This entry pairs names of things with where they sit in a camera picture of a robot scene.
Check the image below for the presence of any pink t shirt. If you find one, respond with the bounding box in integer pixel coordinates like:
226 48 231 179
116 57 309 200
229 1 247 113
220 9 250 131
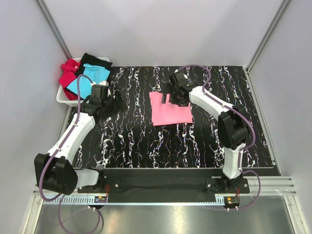
149 92 193 126

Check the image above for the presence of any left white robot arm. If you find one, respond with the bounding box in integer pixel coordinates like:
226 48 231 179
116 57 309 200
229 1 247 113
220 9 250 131
34 84 127 195

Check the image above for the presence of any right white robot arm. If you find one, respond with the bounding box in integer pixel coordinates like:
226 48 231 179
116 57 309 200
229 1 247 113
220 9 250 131
162 69 255 193

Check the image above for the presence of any cyan t shirt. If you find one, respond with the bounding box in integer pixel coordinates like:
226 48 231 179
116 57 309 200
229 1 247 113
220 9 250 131
67 63 110 99

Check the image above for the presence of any white plastic basket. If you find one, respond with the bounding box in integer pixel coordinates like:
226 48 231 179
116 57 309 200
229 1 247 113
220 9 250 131
56 57 110 107

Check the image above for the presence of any black t shirt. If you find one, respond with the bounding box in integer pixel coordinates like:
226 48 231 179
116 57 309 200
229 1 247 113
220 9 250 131
75 53 112 77

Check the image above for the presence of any red t shirt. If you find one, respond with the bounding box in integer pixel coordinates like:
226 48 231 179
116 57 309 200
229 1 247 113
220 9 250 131
58 58 80 100

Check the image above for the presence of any left control board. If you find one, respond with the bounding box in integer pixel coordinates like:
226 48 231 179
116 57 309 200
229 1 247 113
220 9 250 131
94 195 107 203

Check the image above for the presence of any control board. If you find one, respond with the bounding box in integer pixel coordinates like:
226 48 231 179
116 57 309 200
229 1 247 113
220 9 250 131
225 196 240 205
94 195 107 203

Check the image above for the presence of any right control board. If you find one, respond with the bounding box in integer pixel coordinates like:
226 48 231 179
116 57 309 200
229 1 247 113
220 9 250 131
225 196 240 205

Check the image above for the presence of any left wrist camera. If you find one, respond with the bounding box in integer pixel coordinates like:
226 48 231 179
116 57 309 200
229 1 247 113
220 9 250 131
91 81 109 87

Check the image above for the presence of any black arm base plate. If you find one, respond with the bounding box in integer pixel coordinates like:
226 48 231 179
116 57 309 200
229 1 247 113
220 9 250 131
78 168 250 204

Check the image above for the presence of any white slotted cable duct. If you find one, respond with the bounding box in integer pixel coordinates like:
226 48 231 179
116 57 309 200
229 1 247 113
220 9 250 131
43 194 107 205

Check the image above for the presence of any aluminium frame rail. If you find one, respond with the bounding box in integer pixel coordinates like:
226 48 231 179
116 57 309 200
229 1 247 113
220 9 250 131
33 175 297 195

